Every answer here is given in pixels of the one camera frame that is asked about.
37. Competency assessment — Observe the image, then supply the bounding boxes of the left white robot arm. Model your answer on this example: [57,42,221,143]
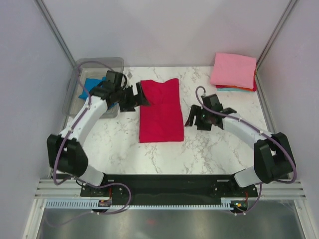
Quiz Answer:
[47,70,149,196]

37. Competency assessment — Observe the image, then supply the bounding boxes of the red t shirt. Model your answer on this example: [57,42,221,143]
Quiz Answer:
[139,78,184,143]

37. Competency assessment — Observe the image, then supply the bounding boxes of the aluminium frame post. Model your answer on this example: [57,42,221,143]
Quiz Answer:
[257,0,299,70]
[34,0,77,68]

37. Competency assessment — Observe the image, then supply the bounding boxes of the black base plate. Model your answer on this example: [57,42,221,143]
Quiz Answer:
[80,174,258,205]

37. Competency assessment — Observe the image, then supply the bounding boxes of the teal folded t shirt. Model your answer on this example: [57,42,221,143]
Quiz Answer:
[217,87,242,92]

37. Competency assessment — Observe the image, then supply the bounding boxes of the right aluminium frame post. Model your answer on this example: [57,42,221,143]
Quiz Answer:
[257,0,299,70]

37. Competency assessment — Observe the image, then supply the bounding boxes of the blue t shirt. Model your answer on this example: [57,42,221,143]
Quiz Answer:
[79,77,121,110]

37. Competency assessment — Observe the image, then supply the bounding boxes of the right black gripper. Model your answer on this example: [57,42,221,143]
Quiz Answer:
[184,104,212,131]

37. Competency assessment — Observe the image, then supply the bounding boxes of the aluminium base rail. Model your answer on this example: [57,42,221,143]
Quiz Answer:
[35,179,306,200]

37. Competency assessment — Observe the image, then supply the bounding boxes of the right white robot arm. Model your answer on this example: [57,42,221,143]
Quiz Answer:
[185,94,296,196]

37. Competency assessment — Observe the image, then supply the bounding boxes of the left aluminium frame post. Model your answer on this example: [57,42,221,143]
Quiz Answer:
[34,0,77,68]

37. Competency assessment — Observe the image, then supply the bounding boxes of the pink folded t shirt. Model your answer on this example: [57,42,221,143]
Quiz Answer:
[210,52,257,88]

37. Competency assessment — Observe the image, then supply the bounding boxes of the clear plastic bin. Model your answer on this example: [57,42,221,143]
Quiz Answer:
[62,57,124,118]

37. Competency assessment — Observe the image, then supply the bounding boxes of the white slotted cable duct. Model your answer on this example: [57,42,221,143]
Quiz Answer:
[45,199,242,210]

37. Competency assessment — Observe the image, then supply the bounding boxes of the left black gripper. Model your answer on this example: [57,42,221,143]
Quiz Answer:
[115,82,150,113]

